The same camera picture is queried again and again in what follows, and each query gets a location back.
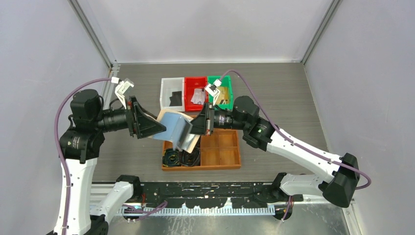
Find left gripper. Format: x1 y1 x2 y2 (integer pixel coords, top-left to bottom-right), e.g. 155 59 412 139
94 94 166 137

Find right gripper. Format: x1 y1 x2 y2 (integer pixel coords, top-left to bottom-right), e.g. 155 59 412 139
181 102 248 136

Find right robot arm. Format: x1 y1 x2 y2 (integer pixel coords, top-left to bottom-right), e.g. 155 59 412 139
191 95 360 208

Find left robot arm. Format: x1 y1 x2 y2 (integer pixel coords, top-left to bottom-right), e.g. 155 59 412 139
52 89 166 235

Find white card in red bin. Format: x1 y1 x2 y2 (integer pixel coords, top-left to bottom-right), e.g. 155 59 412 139
190 88 206 105

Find black card in white bin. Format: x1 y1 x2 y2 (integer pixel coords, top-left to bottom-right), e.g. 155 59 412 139
169 91 182 107

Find gold cards in green bin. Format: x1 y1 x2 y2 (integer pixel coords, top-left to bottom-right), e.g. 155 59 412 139
215 86 231 105

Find large rolled black belt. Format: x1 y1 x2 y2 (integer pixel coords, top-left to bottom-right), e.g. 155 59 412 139
179 147 201 167

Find wooden compartment tray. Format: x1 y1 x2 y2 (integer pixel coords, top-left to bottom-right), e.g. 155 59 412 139
161 128 241 171

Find white plastic bin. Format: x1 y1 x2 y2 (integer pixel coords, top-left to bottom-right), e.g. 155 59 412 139
160 77 185 112

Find rolled belt bottom left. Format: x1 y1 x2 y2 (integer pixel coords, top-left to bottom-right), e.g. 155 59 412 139
162 148 181 167

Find red plastic bin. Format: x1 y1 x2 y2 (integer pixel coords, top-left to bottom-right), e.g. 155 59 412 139
184 76 208 112

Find green plastic bin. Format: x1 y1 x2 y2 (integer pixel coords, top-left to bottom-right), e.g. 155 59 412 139
208 75 234 110

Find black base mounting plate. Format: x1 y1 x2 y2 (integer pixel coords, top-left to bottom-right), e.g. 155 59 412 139
126 182 288 209

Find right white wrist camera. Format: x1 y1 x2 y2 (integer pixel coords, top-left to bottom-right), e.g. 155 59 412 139
205 79 225 105

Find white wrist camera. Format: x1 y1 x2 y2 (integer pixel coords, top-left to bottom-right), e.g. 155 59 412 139
205 79 225 105
111 76 135 109

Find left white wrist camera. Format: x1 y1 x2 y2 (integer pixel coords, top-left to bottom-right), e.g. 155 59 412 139
111 76 135 109

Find aluminium front rail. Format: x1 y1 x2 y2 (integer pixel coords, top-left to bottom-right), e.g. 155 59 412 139
61 181 355 216

